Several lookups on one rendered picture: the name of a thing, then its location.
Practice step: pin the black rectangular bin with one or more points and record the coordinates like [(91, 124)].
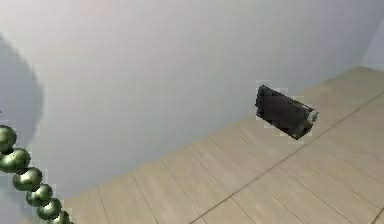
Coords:
[(283, 111)]

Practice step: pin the green beaded house plant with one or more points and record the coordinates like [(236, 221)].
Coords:
[(20, 166)]

